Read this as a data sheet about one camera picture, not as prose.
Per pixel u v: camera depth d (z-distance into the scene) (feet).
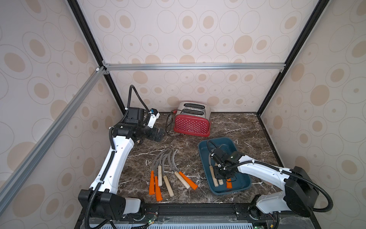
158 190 2.63
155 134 2.15
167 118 3.35
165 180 2.73
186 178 2.78
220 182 2.55
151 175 2.80
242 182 2.77
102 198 1.22
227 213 2.44
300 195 1.37
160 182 2.69
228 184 2.67
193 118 3.10
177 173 2.82
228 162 1.98
